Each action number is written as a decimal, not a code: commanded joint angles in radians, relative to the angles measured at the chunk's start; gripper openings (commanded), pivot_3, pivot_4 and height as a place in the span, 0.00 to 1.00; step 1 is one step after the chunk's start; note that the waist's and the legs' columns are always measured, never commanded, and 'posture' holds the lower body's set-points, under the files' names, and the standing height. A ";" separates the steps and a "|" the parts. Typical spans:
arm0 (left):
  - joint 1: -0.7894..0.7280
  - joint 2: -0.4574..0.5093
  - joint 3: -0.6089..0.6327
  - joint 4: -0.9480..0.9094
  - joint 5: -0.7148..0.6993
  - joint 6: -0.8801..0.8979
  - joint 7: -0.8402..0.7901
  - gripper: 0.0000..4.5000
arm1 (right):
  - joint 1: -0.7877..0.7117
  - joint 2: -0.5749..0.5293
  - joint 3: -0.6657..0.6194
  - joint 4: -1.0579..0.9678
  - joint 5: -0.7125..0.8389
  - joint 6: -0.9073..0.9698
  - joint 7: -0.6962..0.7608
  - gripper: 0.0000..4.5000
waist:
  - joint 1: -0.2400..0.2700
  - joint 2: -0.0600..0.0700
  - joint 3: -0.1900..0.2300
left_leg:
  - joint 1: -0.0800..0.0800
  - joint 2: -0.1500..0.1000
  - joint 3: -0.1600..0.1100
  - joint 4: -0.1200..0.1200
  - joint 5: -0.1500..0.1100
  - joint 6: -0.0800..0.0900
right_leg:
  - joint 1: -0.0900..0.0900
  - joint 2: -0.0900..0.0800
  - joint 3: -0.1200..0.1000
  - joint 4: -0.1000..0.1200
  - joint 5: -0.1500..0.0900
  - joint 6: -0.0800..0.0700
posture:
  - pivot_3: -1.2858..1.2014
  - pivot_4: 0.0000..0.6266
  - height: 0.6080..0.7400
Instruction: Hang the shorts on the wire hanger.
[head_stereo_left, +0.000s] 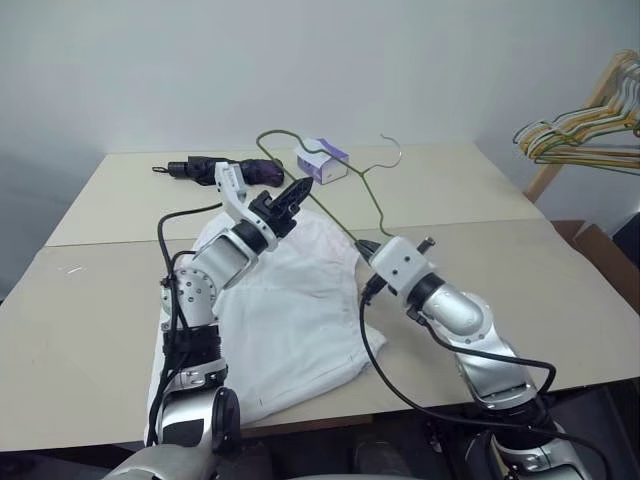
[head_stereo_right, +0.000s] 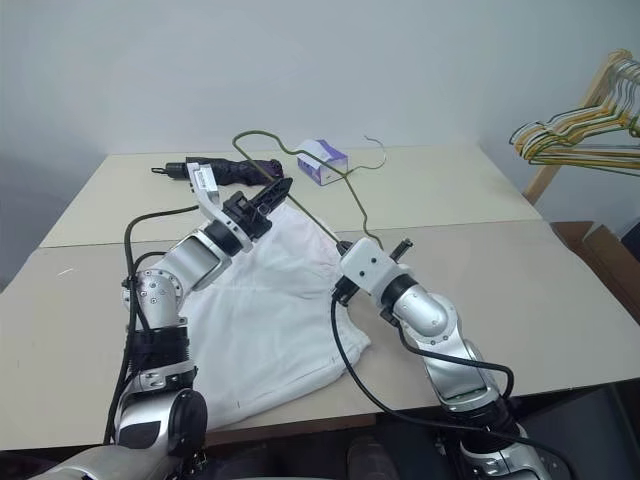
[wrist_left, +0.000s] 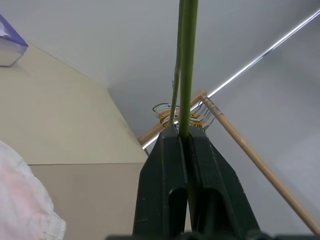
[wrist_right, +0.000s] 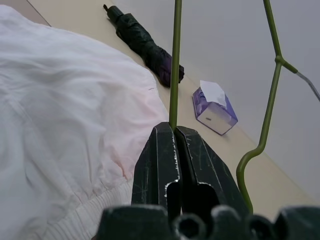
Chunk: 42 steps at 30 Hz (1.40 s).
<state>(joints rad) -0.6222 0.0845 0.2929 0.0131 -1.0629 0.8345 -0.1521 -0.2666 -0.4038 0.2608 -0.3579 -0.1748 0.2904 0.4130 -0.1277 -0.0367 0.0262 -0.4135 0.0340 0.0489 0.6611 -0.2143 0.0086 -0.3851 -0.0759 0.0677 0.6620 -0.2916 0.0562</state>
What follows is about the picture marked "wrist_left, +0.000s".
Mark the white pink shorts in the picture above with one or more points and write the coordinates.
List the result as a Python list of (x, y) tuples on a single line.
[(22, 195)]

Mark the green plant stem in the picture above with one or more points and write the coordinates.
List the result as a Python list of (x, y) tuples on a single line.
[(187, 75)]

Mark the white ceiling light strip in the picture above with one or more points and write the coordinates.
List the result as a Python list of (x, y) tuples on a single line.
[(250, 63)]

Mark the round wooden rack rod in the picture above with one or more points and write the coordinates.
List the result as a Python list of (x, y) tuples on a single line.
[(260, 165)]

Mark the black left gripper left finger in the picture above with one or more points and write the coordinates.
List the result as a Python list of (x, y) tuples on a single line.
[(160, 175)]

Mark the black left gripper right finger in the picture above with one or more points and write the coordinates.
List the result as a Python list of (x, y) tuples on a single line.
[(215, 175)]

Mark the wooden rack beam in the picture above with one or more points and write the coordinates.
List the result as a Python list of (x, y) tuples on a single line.
[(152, 131)]

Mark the purple white box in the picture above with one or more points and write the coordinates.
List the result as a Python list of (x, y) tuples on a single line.
[(11, 47)]

